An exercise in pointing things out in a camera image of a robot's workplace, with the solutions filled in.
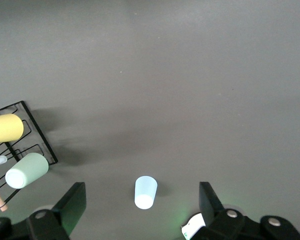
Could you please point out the dark grey table mat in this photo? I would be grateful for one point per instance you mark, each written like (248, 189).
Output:
(165, 75)

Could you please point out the yellow plastic cup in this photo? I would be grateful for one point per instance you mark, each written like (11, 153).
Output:
(5, 128)

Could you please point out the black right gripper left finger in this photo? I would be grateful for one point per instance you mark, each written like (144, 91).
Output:
(72, 205)

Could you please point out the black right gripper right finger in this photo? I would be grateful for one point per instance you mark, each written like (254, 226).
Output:
(207, 202)

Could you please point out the light blue plastic cup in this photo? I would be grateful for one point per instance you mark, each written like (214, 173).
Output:
(145, 192)

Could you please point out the pale green plastic cup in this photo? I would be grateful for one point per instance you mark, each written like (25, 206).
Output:
(27, 171)

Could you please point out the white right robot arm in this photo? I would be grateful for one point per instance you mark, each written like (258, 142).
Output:
(193, 225)

